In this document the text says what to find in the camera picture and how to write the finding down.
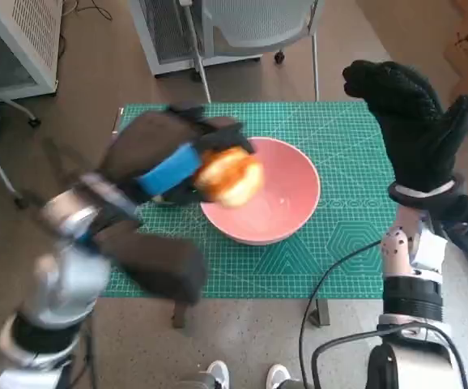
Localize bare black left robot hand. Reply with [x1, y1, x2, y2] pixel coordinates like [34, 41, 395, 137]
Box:
[96, 105, 257, 206]

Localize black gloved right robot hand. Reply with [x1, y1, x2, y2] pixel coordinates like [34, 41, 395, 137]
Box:
[342, 59, 468, 191]

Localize rectangular toy bread loaf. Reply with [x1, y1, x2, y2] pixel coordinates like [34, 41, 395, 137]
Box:
[195, 147, 266, 210]

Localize pink bowl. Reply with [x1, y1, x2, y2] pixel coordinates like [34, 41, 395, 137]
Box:
[199, 136, 321, 246]

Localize green cutting mat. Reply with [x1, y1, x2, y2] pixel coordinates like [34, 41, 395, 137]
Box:
[99, 101, 398, 300]

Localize grey mesh chair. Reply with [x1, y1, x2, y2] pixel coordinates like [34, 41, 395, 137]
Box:
[181, 0, 326, 102]

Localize large white perforated cabinet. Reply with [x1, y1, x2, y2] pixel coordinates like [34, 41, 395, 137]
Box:
[0, 0, 63, 100]

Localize white shoe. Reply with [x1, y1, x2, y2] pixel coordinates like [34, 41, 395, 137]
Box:
[266, 363, 290, 389]
[205, 360, 230, 389]

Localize grey leg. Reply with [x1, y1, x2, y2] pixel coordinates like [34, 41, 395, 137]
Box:
[279, 376, 314, 389]
[175, 372, 215, 389]

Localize black floor cable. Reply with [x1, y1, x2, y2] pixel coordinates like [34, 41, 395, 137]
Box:
[57, 0, 113, 58]

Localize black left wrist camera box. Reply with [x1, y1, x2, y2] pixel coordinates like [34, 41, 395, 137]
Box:
[91, 230, 210, 306]

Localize dark table leg bracket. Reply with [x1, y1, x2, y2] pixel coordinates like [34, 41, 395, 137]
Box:
[310, 299, 330, 325]
[172, 299, 186, 328]

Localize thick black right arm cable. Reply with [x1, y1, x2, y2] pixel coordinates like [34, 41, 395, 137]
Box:
[311, 323, 468, 389]

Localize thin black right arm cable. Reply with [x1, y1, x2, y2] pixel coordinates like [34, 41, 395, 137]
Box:
[300, 238, 383, 389]

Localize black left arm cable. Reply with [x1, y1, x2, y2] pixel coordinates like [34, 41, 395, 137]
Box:
[75, 319, 98, 389]

